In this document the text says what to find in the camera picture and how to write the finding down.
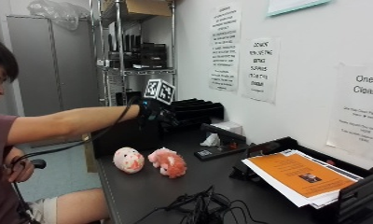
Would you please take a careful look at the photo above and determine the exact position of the cardboard box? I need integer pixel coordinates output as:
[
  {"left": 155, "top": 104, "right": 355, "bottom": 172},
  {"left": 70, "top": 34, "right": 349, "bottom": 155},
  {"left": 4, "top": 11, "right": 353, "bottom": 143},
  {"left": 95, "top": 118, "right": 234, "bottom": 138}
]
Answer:
[{"left": 102, "top": 0, "right": 174, "bottom": 21}]

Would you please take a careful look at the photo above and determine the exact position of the black handheld controller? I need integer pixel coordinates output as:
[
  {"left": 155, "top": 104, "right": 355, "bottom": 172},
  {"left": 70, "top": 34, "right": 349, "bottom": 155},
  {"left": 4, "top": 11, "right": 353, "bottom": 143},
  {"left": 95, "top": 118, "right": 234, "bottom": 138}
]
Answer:
[{"left": 29, "top": 158, "right": 48, "bottom": 170}]

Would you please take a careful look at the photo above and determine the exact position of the metal wire shelf rack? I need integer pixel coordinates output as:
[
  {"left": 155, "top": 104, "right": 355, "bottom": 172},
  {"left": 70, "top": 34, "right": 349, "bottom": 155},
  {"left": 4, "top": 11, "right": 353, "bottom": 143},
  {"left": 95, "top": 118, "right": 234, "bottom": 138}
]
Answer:
[{"left": 89, "top": 0, "right": 179, "bottom": 106}]

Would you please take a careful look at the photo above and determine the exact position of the the person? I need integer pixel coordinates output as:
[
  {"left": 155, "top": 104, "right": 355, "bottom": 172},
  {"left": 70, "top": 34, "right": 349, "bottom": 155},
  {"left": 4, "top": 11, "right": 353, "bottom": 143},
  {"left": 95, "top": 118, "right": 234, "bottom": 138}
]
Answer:
[{"left": 0, "top": 36, "right": 111, "bottom": 224}]

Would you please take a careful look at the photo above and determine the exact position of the stack of white papers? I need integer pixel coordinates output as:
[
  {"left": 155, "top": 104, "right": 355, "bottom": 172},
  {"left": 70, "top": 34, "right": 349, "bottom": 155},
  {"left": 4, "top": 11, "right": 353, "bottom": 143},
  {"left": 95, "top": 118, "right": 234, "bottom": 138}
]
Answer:
[{"left": 240, "top": 148, "right": 365, "bottom": 209}]

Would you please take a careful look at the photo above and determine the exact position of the short printed wall notice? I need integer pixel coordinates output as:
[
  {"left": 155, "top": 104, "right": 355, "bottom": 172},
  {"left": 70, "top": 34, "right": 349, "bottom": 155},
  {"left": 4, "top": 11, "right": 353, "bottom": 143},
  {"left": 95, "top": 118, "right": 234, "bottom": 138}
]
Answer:
[{"left": 242, "top": 36, "right": 282, "bottom": 105}]

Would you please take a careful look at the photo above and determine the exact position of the black paper tray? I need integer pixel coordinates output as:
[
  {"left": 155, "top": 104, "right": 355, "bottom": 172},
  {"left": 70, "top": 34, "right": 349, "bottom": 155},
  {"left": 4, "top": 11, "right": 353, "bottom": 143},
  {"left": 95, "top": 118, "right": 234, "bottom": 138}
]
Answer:
[{"left": 230, "top": 135, "right": 373, "bottom": 224}]

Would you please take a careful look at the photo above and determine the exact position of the clear plastic bag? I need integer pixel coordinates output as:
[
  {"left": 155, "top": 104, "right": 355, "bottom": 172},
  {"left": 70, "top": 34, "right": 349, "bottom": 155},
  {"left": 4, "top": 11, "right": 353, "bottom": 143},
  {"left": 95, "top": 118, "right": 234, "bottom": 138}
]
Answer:
[{"left": 28, "top": 0, "right": 93, "bottom": 32}]

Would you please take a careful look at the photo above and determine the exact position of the black flat device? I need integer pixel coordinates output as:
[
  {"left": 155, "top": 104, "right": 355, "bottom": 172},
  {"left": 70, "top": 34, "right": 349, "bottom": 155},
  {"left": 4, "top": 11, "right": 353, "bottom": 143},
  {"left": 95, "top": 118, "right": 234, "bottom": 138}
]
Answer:
[{"left": 194, "top": 142, "right": 252, "bottom": 162}]

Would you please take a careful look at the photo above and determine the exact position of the white marker cube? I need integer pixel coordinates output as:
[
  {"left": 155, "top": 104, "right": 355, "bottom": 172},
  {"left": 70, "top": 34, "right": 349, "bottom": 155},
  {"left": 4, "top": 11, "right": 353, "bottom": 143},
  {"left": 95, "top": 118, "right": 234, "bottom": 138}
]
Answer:
[{"left": 143, "top": 78, "right": 178, "bottom": 105}]

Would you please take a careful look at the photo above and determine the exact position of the grey metal cabinet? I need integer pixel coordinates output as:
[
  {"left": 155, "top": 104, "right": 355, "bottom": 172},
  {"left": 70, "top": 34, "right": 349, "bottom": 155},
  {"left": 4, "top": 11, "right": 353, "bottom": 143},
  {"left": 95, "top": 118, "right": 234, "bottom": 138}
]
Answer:
[{"left": 6, "top": 14, "right": 103, "bottom": 118}]

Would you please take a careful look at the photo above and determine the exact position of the orange paper sheet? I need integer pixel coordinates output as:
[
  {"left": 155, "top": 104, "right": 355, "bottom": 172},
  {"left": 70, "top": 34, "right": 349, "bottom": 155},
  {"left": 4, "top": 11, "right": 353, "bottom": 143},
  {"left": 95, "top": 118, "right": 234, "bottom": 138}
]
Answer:
[{"left": 248, "top": 151, "right": 359, "bottom": 199}]

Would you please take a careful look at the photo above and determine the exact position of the crumpled white tissue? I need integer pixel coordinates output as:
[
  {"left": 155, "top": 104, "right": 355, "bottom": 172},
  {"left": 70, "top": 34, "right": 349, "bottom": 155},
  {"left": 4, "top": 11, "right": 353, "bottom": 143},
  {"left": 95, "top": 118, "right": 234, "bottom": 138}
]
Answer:
[{"left": 199, "top": 133, "right": 222, "bottom": 147}]

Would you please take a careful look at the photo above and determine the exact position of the large printed wall sign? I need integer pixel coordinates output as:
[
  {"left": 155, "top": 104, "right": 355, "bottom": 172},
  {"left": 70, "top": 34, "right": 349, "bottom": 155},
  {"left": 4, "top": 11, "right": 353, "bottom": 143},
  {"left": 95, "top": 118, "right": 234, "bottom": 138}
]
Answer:
[{"left": 327, "top": 62, "right": 373, "bottom": 165}]

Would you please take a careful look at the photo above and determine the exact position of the tangle of black cables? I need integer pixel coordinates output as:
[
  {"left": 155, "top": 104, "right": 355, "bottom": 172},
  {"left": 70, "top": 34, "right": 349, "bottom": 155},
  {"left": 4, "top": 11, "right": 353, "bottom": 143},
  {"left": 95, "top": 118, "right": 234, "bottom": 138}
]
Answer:
[{"left": 134, "top": 185, "right": 271, "bottom": 224}]

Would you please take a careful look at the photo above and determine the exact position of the tall printed wall notice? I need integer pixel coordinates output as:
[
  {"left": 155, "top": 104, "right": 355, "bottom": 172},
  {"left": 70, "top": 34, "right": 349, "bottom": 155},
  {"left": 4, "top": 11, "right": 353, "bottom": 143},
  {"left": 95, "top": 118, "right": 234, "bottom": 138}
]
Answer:
[{"left": 208, "top": 2, "right": 243, "bottom": 93}]

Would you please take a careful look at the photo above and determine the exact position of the round pink plush toy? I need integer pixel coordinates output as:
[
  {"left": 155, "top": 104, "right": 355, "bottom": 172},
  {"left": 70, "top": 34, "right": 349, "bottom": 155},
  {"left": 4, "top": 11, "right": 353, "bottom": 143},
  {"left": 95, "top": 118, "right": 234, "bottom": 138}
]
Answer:
[{"left": 113, "top": 147, "right": 146, "bottom": 175}]

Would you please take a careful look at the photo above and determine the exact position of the black glove cable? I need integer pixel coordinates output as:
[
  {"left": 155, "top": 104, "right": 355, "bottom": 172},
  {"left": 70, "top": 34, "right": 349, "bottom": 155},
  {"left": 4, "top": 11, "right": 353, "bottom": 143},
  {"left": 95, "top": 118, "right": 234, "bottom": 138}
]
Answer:
[{"left": 10, "top": 96, "right": 142, "bottom": 224}]

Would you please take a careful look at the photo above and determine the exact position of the pink red plush toy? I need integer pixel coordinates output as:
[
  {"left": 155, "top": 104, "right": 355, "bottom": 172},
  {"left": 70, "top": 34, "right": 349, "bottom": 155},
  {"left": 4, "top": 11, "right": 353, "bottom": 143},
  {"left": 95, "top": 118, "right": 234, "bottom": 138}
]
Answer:
[{"left": 147, "top": 147, "right": 188, "bottom": 179}]

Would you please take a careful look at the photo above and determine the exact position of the black equipment on shelf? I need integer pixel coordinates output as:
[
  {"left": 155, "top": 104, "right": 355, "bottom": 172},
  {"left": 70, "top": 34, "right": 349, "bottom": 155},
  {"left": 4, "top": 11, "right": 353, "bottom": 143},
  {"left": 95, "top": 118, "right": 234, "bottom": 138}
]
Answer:
[{"left": 107, "top": 33, "right": 170, "bottom": 70}]

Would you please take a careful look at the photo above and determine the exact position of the teal edged whiteboard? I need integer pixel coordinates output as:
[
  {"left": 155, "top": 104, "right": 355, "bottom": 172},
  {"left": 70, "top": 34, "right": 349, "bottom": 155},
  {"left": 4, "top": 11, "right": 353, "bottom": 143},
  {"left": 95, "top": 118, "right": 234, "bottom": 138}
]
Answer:
[{"left": 267, "top": 0, "right": 333, "bottom": 18}]

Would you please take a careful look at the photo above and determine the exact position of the white small box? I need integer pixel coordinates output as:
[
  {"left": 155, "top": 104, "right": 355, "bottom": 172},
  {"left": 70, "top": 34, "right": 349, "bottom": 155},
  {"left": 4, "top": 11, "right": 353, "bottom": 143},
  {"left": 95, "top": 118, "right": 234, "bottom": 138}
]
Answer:
[{"left": 211, "top": 120, "right": 244, "bottom": 136}]

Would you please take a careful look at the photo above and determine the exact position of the black stacked file organizer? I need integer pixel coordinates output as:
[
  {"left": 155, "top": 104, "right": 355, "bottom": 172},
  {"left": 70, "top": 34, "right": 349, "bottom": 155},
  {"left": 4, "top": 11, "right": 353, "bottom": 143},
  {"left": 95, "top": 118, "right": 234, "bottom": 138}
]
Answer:
[{"left": 170, "top": 98, "right": 226, "bottom": 128}]

